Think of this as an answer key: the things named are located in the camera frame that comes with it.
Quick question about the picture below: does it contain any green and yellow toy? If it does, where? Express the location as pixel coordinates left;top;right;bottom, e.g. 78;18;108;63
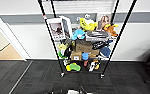
65;62;81;72

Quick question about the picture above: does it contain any orange white black toy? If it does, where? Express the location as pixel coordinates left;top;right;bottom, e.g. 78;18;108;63
88;59;101;72

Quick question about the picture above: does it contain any blue cup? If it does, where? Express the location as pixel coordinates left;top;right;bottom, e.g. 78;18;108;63
82;52;90;61

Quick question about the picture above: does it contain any small cardboard box white label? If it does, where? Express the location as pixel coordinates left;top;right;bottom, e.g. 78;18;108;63
70;50;84;62

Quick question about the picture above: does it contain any dark blue shark plush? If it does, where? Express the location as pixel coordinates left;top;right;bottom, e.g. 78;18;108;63
99;46;111;58

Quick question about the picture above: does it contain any large cardboard box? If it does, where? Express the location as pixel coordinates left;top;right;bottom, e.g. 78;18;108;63
74;39;94;53

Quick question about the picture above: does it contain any black bag with white label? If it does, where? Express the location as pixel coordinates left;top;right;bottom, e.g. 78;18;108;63
92;39;110;50

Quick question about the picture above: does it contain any light blue plush toy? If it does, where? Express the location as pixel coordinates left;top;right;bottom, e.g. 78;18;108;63
70;28;86;41

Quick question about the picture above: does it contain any flat dark grey box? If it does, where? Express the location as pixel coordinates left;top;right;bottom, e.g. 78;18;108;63
85;30;109;42

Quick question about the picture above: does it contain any white box with photo print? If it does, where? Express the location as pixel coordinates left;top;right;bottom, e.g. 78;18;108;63
45;18;66;42

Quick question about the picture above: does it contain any thin white box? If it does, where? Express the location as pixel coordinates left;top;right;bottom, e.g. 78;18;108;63
59;15;73;39

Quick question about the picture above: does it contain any yellow plush toy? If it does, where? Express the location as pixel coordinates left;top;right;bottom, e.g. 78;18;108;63
79;18;98;32

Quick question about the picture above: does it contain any orange brown plush toy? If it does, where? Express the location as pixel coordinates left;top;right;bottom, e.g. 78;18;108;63
102;23;120;38

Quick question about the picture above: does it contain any box with portrait print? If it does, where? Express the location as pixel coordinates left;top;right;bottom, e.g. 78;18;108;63
96;13;112;30

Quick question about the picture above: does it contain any black wire shelf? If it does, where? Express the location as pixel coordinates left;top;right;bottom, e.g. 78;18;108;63
36;0;138;79

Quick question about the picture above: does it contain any small white wall device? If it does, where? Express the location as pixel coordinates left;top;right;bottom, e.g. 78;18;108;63
84;13;91;20

